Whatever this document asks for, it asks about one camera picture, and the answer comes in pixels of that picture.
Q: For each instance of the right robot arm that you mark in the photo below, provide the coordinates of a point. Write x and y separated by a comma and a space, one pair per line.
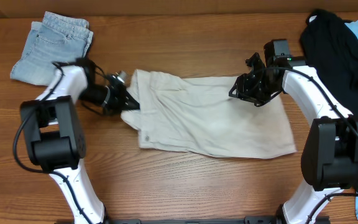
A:
329, 162

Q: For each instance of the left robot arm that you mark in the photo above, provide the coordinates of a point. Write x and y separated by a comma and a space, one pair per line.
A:
50, 139

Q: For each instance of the black t-shirt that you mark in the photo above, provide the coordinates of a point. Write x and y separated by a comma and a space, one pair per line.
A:
332, 49

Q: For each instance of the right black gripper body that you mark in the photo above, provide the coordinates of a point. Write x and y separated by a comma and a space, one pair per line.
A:
258, 89

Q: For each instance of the folded light blue jeans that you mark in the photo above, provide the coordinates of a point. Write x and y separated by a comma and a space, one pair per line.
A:
55, 39

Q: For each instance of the beige khaki shorts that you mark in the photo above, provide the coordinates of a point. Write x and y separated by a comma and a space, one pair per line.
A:
198, 115

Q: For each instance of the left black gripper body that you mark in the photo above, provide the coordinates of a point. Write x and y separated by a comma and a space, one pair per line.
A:
112, 103

